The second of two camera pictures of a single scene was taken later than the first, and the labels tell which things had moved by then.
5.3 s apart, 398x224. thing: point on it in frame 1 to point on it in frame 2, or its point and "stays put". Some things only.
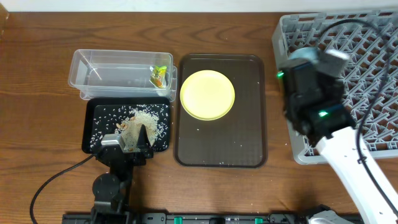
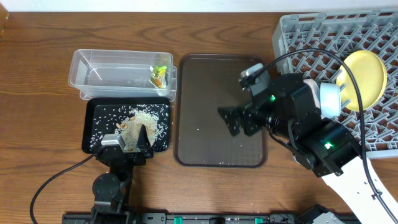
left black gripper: (130, 152) stays put
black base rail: (200, 218) stays put
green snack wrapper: (158, 76) stays put
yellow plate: (207, 95) to (371, 74)
